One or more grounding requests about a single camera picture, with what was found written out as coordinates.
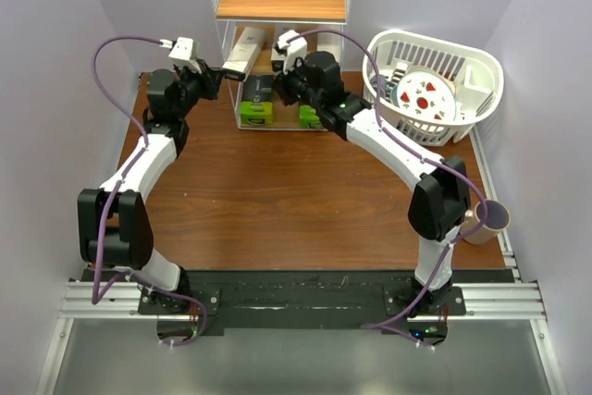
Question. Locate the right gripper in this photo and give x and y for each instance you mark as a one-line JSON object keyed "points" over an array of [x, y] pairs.
{"points": [[281, 81]]}

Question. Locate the aluminium frame rail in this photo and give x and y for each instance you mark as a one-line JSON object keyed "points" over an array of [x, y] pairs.
{"points": [[266, 200]]}

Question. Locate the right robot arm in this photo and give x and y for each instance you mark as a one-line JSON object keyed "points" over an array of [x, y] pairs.
{"points": [[440, 194]]}

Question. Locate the black green razor box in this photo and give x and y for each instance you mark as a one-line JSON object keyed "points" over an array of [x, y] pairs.
{"points": [[308, 119], [256, 102]]}

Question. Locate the pink ceramic mug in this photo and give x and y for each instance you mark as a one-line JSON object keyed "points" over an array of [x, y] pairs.
{"points": [[483, 223]]}

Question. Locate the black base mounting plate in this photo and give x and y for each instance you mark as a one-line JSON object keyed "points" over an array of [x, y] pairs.
{"points": [[332, 299]]}

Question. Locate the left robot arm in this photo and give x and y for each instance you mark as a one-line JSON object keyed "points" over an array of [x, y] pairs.
{"points": [[114, 227]]}

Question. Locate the silver box with H logo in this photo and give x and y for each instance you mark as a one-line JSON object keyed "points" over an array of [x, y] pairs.
{"points": [[276, 58]]}

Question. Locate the narrow silver razor box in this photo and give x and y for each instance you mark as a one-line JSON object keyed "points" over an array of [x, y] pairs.
{"points": [[330, 42]]}

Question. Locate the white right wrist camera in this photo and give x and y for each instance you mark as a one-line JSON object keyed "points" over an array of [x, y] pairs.
{"points": [[292, 46]]}

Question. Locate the small silver box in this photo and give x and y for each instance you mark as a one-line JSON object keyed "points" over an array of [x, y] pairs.
{"points": [[244, 53]]}

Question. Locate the watermelon pattern plate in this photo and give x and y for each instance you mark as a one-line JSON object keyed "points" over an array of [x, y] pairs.
{"points": [[422, 92]]}

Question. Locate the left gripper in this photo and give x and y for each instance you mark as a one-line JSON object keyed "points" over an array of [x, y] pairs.
{"points": [[209, 79]]}

